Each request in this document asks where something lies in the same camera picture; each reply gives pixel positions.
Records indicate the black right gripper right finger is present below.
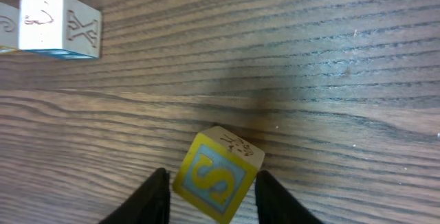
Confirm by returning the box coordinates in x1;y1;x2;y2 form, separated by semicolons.
255;170;322;224

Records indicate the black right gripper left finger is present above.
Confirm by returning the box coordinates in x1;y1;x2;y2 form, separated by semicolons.
99;168;171;224

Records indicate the yellow letter S block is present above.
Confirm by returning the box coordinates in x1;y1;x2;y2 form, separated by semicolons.
173;126;265;223

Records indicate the wooden block blue base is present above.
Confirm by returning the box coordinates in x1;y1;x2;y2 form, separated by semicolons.
18;0;102;60

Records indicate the wooden block far left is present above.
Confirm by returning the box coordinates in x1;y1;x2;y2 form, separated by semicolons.
0;3;19;54

